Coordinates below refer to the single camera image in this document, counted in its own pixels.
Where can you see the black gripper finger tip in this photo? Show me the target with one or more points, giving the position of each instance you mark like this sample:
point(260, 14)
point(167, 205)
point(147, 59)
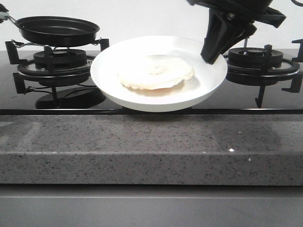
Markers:
point(3, 8)

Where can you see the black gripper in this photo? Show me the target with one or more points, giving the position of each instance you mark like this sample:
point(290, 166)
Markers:
point(222, 34)

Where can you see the black frying pan green handle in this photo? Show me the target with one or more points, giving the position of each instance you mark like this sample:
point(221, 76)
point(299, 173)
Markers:
point(55, 31)

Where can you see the fried egg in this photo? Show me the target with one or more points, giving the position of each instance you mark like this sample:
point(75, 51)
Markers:
point(153, 72)

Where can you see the white ceramic plate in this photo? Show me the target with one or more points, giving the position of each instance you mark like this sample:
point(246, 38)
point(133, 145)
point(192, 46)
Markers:
point(207, 78)

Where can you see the black pan support grate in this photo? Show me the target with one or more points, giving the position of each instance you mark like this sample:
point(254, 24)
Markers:
point(49, 78)

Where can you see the black glass gas cooktop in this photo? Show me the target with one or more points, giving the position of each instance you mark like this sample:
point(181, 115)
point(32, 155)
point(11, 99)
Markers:
point(20, 97)

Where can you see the black round gas burner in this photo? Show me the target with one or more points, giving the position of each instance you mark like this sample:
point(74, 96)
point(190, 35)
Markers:
point(61, 59)

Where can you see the grey cabinet front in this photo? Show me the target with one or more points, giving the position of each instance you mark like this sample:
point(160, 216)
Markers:
point(149, 206)

